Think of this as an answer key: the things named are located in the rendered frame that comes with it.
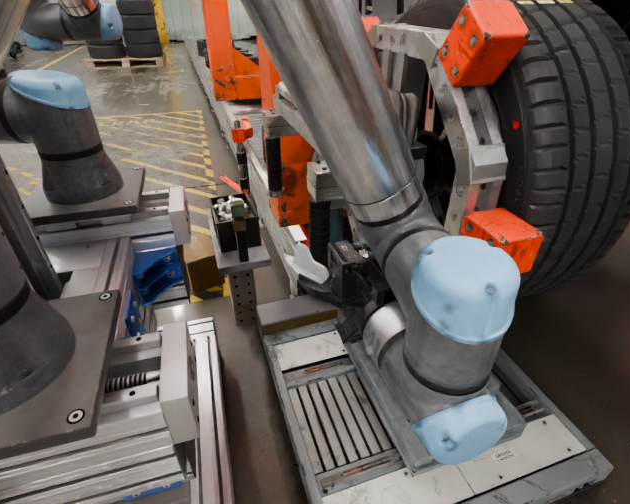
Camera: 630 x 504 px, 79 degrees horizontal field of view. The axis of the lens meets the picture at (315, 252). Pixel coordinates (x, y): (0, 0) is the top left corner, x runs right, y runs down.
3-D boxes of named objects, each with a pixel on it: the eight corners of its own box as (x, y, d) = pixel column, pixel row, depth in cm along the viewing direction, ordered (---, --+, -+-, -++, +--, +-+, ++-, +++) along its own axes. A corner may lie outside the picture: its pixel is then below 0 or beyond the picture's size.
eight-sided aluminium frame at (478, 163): (457, 340, 79) (547, 39, 48) (430, 348, 77) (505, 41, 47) (353, 218, 121) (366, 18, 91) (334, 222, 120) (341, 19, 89)
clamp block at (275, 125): (306, 134, 88) (306, 111, 85) (268, 138, 86) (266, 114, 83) (300, 128, 92) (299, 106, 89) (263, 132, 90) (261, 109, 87)
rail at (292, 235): (316, 283, 159) (316, 238, 147) (295, 287, 157) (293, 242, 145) (232, 124, 354) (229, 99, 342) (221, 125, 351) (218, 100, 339)
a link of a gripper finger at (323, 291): (311, 261, 56) (362, 281, 52) (311, 270, 57) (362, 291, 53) (291, 277, 53) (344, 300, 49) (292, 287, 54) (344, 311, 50)
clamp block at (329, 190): (369, 195, 62) (371, 164, 59) (315, 203, 59) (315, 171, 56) (356, 183, 66) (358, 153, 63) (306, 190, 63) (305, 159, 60)
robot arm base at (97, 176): (36, 209, 75) (14, 160, 70) (56, 179, 87) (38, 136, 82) (119, 199, 79) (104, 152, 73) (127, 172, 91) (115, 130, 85)
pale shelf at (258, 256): (271, 266, 127) (270, 258, 125) (219, 276, 123) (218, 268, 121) (248, 209, 161) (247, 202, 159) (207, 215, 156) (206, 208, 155)
